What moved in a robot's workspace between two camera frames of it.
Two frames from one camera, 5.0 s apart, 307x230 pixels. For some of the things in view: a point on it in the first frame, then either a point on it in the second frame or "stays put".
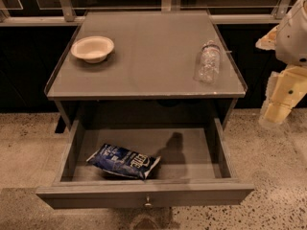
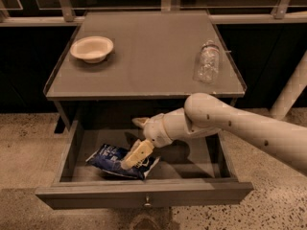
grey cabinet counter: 151,76 stays put
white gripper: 293,38 to 155,130
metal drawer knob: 148,204 stays put
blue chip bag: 115,159 stays put
